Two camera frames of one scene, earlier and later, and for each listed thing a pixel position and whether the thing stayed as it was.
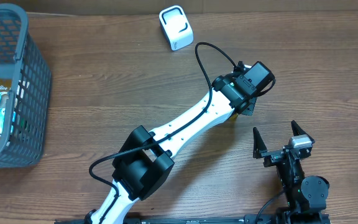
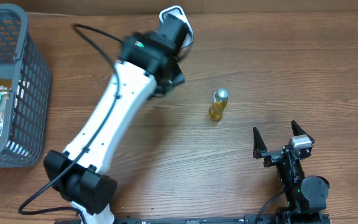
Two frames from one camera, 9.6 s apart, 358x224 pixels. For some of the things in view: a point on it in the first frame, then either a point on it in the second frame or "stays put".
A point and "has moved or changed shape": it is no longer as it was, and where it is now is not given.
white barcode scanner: [176, 27] stays put
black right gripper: [273, 155] stays put
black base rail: [253, 220] stays put
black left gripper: [251, 105] to [173, 73]
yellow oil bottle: [234, 117] has moved or changed shape
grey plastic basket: [8, 50] stays put
